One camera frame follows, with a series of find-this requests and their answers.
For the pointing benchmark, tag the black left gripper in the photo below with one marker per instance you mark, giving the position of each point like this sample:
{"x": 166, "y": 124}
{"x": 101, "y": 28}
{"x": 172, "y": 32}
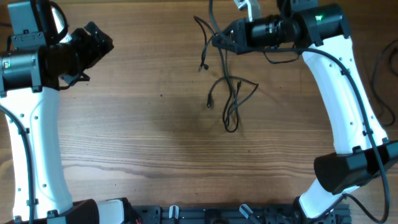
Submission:
{"x": 94, "y": 53}

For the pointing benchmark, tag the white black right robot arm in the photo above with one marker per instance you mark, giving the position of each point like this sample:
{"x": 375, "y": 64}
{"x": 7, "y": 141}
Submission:
{"x": 322, "y": 37}

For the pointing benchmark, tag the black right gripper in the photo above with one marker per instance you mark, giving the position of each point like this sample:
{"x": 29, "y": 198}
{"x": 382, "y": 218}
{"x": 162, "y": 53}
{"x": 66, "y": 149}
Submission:
{"x": 241, "y": 30}

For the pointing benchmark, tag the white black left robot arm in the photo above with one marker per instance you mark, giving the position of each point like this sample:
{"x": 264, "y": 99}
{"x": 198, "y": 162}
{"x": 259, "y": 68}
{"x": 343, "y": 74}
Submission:
{"x": 40, "y": 54}

